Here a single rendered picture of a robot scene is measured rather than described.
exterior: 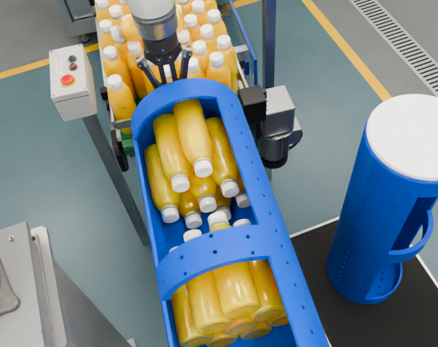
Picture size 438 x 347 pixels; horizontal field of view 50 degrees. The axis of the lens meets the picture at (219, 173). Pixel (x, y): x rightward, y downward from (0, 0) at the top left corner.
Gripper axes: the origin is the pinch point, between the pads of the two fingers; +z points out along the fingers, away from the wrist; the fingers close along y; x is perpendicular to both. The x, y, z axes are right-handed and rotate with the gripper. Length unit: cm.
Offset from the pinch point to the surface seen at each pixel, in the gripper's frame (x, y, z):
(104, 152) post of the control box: -24, 27, 43
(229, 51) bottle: -21.5, -19.2, 9.1
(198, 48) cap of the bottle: -21.9, -10.5, 5.8
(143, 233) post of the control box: -24, 26, 105
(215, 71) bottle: -15.0, -13.4, 9.4
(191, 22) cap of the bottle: -34.2, -11.0, 6.0
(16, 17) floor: -225, 91, 116
